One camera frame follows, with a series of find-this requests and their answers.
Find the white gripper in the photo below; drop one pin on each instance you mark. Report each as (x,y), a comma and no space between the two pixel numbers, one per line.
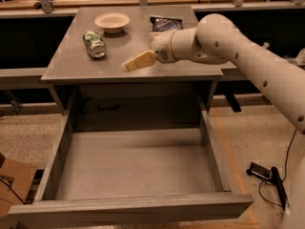
(162,47)

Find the green soda can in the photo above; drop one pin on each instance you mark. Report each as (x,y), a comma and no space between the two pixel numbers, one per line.
(94,44)

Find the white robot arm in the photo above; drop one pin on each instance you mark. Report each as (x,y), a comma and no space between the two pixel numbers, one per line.
(217,40)

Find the grey drawer cabinet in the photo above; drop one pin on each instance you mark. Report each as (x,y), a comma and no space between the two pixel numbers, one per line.
(128,106)

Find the open grey top drawer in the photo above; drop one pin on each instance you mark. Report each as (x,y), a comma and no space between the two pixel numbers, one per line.
(116,167)

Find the dark blue chip bag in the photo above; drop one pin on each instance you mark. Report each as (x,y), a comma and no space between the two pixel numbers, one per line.
(160,23)

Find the white paper bowl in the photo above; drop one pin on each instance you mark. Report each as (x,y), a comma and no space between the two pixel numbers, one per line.
(112,22)

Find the grey long bench shelf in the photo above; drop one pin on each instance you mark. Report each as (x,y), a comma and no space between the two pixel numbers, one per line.
(19,77)

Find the black power adapter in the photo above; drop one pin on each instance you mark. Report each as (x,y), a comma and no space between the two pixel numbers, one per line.
(259,171)

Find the brown cardboard box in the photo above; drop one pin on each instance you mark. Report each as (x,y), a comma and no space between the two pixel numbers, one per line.
(15,183)

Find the black floor rail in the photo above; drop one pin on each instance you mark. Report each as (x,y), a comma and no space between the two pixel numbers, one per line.
(279,187)

